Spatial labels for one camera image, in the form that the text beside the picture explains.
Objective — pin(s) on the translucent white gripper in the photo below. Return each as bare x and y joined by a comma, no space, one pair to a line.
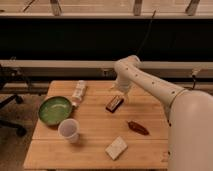
123,89

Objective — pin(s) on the dark brown rectangular eraser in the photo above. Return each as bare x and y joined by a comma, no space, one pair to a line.
114,104

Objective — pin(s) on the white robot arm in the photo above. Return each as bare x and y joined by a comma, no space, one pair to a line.
189,113

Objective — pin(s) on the white ceramic cup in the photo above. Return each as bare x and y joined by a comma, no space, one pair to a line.
69,130

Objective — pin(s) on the green ceramic bowl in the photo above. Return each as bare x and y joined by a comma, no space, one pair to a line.
54,110

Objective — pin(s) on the clear plastic bottle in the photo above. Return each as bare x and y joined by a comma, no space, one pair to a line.
78,93

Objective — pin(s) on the red chili pepper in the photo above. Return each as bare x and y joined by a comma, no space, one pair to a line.
137,128

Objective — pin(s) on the beige rectangular sponge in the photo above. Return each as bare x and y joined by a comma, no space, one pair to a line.
116,148

